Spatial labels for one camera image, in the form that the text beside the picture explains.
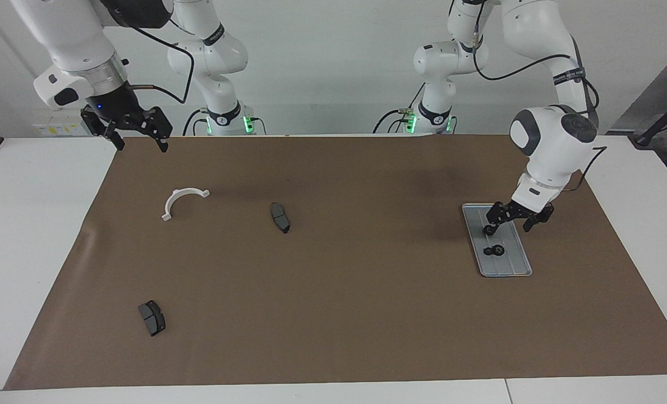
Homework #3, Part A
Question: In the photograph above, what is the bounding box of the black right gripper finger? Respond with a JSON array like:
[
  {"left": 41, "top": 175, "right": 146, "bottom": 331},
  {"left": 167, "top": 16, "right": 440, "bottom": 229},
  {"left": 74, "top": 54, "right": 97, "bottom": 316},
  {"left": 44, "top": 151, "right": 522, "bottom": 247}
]
[
  {"left": 81, "top": 109, "right": 125, "bottom": 151},
  {"left": 134, "top": 107, "right": 173, "bottom": 153}
]

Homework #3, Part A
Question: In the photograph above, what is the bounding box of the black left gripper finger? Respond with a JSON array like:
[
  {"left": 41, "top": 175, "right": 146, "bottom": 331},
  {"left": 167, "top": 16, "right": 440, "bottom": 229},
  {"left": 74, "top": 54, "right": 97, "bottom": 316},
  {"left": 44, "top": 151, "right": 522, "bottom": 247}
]
[
  {"left": 484, "top": 203, "right": 508, "bottom": 235},
  {"left": 524, "top": 206, "right": 555, "bottom": 232}
]

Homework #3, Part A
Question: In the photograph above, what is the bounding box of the silver metal tray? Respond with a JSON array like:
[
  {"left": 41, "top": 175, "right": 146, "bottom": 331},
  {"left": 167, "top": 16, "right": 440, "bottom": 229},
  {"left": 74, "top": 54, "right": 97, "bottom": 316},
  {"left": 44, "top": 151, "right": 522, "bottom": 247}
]
[{"left": 461, "top": 203, "right": 533, "bottom": 278}]

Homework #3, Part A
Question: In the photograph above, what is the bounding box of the dark grey brake pad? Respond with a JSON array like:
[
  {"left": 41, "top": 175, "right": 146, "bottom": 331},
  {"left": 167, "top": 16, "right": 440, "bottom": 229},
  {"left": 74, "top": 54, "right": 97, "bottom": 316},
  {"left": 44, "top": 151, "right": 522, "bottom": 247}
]
[
  {"left": 138, "top": 300, "right": 167, "bottom": 337},
  {"left": 270, "top": 202, "right": 291, "bottom": 235}
]

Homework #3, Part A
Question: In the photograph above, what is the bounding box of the black stand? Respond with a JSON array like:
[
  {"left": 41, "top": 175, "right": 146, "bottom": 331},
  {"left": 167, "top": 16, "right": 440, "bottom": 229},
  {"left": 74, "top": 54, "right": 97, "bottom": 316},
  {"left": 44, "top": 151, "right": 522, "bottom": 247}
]
[{"left": 629, "top": 93, "right": 667, "bottom": 148}]

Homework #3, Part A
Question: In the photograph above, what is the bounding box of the brown table mat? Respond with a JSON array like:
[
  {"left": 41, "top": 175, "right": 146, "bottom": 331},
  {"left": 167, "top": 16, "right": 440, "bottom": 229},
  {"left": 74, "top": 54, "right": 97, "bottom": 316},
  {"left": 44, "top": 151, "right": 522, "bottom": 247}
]
[{"left": 3, "top": 135, "right": 667, "bottom": 391}]

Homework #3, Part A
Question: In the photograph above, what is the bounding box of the black right base cable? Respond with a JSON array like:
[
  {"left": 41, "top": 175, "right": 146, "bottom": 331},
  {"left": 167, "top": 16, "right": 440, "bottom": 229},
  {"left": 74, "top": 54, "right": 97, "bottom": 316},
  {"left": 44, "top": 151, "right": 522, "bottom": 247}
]
[{"left": 183, "top": 108, "right": 208, "bottom": 136}]

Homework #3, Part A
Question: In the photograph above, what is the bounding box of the black base cable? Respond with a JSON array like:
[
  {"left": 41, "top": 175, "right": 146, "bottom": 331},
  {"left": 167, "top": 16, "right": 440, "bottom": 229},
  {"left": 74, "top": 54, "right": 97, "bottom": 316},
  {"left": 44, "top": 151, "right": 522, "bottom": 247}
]
[
  {"left": 183, "top": 108, "right": 208, "bottom": 136},
  {"left": 372, "top": 84, "right": 426, "bottom": 134}
]

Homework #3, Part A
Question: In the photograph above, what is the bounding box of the white wall socket box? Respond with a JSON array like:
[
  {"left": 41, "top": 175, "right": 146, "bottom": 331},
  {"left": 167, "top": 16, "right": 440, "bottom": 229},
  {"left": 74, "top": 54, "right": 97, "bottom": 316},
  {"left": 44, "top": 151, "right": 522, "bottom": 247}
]
[{"left": 35, "top": 109, "right": 88, "bottom": 137}]

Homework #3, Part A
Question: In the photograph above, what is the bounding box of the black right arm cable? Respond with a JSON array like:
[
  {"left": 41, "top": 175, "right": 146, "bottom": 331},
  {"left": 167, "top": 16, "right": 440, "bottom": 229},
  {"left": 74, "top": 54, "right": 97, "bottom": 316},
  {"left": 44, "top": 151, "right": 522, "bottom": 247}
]
[{"left": 117, "top": 22, "right": 195, "bottom": 105}]

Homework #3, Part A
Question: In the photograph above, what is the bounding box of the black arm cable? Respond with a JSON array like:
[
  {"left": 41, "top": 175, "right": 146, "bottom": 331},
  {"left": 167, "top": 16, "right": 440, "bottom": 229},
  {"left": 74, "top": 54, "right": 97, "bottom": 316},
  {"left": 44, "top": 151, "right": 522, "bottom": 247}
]
[
  {"left": 117, "top": 22, "right": 195, "bottom": 105},
  {"left": 451, "top": 0, "right": 608, "bottom": 191}
]

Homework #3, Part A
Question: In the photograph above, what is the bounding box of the white curved plastic bracket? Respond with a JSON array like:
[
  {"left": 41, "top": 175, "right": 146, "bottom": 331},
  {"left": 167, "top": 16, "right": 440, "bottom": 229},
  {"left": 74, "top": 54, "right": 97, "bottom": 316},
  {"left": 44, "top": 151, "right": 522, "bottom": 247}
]
[{"left": 161, "top": 188, "right": 211, "bottom": 222}]

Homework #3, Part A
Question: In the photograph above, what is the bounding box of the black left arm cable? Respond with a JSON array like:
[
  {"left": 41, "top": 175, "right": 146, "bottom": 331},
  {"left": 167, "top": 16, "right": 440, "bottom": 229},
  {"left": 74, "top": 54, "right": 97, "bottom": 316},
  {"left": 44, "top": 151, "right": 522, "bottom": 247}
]
[{"left": 451, "top": 0, "right": 608, "bottom": 191}]

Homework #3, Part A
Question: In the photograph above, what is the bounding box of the black left base cable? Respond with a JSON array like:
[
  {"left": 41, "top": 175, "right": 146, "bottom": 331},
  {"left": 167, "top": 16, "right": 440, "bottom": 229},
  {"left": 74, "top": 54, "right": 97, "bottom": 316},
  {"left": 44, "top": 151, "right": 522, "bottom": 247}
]
[{"left": 372, "top": 84, "right": 426, "bottom": 134}]

